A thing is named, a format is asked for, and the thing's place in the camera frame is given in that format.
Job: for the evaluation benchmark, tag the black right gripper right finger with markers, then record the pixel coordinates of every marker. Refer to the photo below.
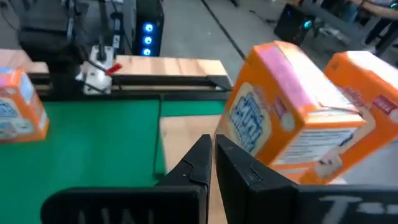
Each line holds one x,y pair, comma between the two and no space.
264,199

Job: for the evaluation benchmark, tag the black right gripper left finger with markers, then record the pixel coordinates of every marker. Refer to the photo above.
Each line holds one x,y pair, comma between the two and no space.
186,199

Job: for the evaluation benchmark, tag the orange Mini Wheats cereal box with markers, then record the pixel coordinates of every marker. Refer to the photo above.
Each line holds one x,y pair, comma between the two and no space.
21,105
382,124
264,124

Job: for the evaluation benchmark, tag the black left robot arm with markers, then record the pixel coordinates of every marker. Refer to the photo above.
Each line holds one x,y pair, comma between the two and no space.
49,46

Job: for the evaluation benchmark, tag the computer tower with blue lights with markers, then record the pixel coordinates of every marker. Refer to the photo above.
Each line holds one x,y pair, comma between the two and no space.
140,31

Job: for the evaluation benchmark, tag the black computer tower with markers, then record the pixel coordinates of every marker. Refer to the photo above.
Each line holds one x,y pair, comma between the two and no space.
289,25

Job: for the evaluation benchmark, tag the black power strip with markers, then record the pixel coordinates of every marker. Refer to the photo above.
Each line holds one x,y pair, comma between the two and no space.
117,31

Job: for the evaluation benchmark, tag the person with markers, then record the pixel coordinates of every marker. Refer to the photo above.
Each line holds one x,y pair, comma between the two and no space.
382,31

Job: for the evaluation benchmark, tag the black rig frame post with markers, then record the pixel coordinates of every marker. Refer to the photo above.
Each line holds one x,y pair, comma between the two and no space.
102,25

